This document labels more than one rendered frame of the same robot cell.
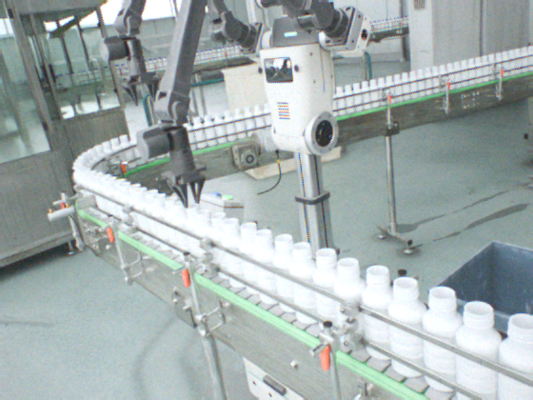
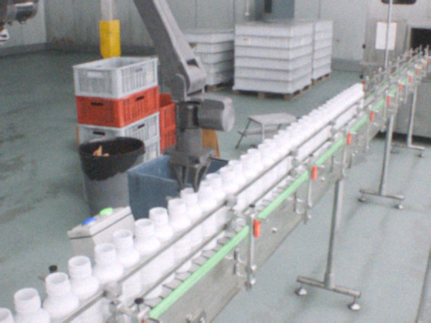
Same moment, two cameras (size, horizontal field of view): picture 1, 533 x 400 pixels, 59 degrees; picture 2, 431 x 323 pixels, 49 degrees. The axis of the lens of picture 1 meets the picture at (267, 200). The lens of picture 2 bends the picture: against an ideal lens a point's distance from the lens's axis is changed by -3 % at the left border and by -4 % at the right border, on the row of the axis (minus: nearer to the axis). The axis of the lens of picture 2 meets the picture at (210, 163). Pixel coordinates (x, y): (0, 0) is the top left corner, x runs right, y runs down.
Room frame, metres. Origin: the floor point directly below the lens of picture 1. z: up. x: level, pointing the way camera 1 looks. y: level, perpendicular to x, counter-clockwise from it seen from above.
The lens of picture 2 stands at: (1.53, 1.16, 1.59)
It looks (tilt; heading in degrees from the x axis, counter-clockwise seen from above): 19 degrees down; 247
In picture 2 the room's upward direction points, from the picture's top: straight up
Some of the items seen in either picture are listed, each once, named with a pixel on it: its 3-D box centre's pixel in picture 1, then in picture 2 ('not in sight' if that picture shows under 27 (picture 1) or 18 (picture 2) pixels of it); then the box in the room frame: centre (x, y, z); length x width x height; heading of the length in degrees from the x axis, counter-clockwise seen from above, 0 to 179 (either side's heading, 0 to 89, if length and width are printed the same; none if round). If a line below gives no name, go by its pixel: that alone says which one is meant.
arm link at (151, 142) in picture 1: (161, 130); (205, 100); (1.15, 0.23, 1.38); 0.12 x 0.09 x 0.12; 128
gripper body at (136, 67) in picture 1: (137, 68); not in sight; (1.62, 0.35, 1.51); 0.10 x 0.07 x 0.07; 128
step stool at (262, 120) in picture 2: not in sight; (267, 134); (-0.94, -3.10, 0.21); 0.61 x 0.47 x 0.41; 91
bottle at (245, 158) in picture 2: (268, 266); (245, 184); (0.94, 0.02, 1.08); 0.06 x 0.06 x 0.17
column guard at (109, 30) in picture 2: not in sight; (110, 44); (-0.80, -10.11, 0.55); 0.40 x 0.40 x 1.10; 37
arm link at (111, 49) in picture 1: (118, 39); not in sight; (1.59, 0.38, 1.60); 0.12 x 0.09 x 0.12; 129
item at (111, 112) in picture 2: not in sight; (118, 103); (0.71, -2.61, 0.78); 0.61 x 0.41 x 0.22; 44
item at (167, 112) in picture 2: not in sight; (160, 111); (0.21, -3.11, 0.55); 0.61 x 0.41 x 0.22; 40
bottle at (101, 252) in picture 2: (147, 213); (108, 286); (1.41, 0.38, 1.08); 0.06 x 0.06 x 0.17
